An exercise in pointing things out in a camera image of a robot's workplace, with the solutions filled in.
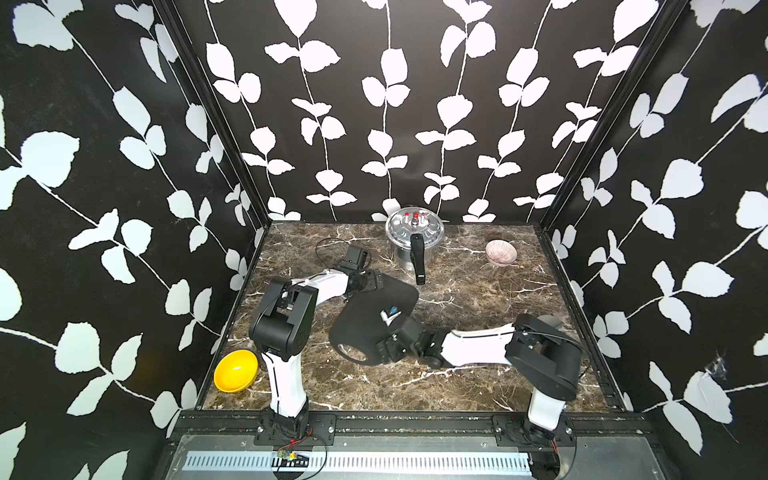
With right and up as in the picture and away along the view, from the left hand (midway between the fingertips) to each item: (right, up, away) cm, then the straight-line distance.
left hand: (375, 277), depth 100 cm
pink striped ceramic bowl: (+47, +9, +10) cm, 48 cm away
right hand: (+4, -18, -11) cm, 21 cm away
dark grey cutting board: (-2, -11, -6) cm, 13 cm away
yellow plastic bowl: (-37, -23, -20) cm, 48 cm away
